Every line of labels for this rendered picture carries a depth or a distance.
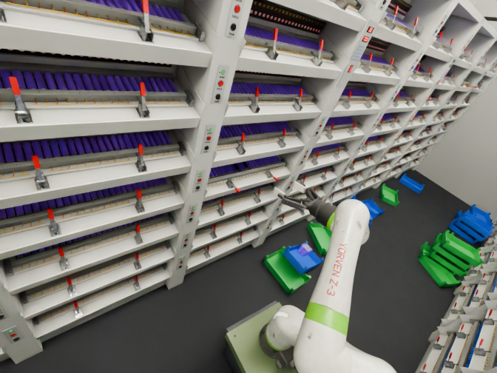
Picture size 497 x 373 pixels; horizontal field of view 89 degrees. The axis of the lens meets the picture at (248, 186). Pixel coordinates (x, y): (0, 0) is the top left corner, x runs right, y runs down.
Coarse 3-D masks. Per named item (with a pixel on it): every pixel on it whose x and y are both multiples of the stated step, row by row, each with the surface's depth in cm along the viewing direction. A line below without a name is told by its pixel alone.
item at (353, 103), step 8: (352, 88) 161; (360, 88) 167; (368, 88) 174; (344, 96) 146; (352, 96) 151; (360, 96) 158; (368, 96) 165; (376, 96) 171; (336, 104) 131; (344, 104) 143; (352, 104) 151; (360, 104) 157; (368, 104) 158; (376, 104) 170; (384, 104) 168; (336, 112) 137; (344, 112) 143; (352, 112) 149; (360, 112) 156; (368, 112) 164; (376, 112) 172
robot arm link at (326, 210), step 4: (324, 204) 100; (328, 204) 99; (332, 204) 100; (320, 208) 99; (324, 208) 98; (328, 208) 98; (332, 208) 98; (336, 208) 98; (320, 212) 99; (324, 212) 98; (328, 212) 97; (332, 212) 96; (316, 216) 101; (320, 216) 99; (324, 216) 98; (328, 216) 96; (316, 220) 102; (320, 220) 99; (324, 220) 98; (324, 224) 99
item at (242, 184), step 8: (280, 160) 154; (288, 160) 150; (248, 168) 138; (280, 168) 150; (288, 168) 152; (248, 176) 134; (256, 176) 136; (264, 176) 139; (280, 176) 146; (216, 184) 121; (224, 184) 123; (240, 184) 128; (248, 184) 131; (256, 184) 136; (208, 192) 116; (216, 192) 118; (224, 192) 122; (232, 192) 128; (208, 200) 119
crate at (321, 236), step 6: (312, 222) 228; (312, 228) 234; (318, 228) 236; (324, 228) 237; (312, 234) 224; (318, 234) 230; (324, 234) 232; (330, 234) 231; (318, 240) 224; (324, 240) 226; (330, 240) 228; (318, 246) 215; (324, 246) 220; (324, 252) 210
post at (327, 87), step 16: (336, 32) 113; (352, 32) 108; (352, 48) 110; (304, 80) 131; (320, 80) 124; (336, 80) 118; (336, 96) 126; (304, 128) 137; (288, 176) 153; (288, 192) 168; (272, 208) 171; (272, 224) 188; (256, 240) 192
